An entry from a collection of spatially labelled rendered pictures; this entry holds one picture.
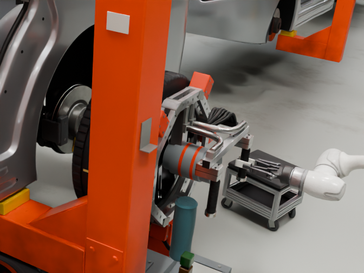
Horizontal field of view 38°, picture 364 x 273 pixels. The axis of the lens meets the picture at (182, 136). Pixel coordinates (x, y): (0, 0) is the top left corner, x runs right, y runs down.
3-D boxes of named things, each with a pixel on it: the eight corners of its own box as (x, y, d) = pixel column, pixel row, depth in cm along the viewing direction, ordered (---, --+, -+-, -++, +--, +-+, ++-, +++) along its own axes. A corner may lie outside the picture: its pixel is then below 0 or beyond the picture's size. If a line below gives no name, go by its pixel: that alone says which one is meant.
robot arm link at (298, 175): (305, 186, 215) (291, 181, 218) (310, 166, 212) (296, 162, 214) (300, 195, 208) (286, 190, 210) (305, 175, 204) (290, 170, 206)
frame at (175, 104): (189, 186, 247) (203, 76, 226) (202, 190, 245) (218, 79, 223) (130, 241, 201) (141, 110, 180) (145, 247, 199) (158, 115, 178)
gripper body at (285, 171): (287, 188, 210) (265, 182, 213) (292, 180, 217) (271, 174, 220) (290, 172, 207) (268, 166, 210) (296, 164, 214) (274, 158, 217)
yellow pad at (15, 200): (2, 189, 207) (1, 177, 205) (30, 200, 202) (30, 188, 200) (-25, 204, 195) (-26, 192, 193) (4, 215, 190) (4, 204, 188)
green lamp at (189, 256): (183, 259, 188) (184, 249, 187) (194, 262, 187) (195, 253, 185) (179, 264, 185) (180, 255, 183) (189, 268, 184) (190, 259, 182)
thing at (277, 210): (218, 207, 346) (225, 161, 332) (248, 190, 371) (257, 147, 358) (272, 235, 321) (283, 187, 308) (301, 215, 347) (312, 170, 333)
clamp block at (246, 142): (231, 140, 221) (233, 129, 219) (252, 146, 218) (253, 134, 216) (227, 144, 217) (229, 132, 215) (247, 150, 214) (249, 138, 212)
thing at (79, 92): (93, 132, 258) (90, 73, 242) (106, 137, 255) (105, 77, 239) (52, 164, 233) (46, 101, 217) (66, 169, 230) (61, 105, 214)
